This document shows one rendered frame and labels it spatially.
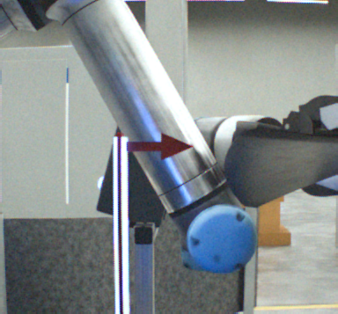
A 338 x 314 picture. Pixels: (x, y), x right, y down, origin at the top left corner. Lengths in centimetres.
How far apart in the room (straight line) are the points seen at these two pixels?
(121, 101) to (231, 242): 19
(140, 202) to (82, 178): 545
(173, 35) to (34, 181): 237
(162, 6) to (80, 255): 284
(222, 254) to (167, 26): 419
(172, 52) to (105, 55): 411
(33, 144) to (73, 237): 440
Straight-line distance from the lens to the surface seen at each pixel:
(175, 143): 65
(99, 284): 243
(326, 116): 79
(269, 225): 877
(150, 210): 123
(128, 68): 81
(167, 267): 254
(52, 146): 671
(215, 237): 80
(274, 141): 58
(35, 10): 96
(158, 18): 496
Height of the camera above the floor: 118
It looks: level
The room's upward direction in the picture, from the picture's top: straight up
